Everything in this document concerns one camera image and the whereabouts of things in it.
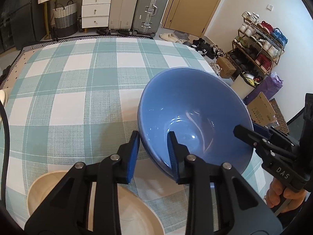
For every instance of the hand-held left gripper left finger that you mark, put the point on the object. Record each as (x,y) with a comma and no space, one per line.
(133,156)

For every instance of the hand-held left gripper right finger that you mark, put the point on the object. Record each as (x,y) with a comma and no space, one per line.
(172,156)

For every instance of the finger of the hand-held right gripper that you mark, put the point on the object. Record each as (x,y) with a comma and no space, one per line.
(249,135)
(262,131)

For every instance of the blue bowl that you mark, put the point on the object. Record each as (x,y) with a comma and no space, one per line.
(195,107)

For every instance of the cream plate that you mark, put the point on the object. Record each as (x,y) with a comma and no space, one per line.
(137,213)

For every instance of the person's right hand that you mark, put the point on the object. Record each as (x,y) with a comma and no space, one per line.
(276,193)

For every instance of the large printed cardboard box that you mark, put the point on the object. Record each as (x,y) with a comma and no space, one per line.
(260,109)

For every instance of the patterned brown bag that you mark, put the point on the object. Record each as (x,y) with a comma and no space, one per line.
(281,117)

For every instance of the purple bag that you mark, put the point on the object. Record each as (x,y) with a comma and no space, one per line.
(271,85)

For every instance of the white trash bin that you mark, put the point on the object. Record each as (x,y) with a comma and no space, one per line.
(240,88)

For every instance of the rows of assorted shoes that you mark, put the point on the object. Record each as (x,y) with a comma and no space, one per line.
(262,61)

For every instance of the wooden shoe rack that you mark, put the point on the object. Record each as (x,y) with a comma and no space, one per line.
(275,61)

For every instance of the small brown cardboard box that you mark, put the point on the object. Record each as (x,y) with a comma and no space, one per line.
(226,67)

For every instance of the white beige sneaker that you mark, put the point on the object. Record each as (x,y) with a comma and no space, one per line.
(215,68)

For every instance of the teal checked tablecloth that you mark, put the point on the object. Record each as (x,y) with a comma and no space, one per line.
(73,90)

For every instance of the pile of dark shoes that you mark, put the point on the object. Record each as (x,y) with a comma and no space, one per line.
(203,47)

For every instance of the beige slippers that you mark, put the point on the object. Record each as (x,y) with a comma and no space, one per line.
(167,37)

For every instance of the wooden door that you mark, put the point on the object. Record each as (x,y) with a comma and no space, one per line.
(193,7)

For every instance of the silver suitcase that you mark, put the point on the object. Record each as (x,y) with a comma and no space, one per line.
(151,9)

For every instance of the beige suitcase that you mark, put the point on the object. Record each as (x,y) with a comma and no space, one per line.
(124,5)

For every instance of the woven laundry basket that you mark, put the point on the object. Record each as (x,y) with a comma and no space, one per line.
(64,19)

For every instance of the white vanity desk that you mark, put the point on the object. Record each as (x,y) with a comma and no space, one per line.
(95,7)

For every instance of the dark grey fridge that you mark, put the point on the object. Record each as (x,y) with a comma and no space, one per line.
(24,17)

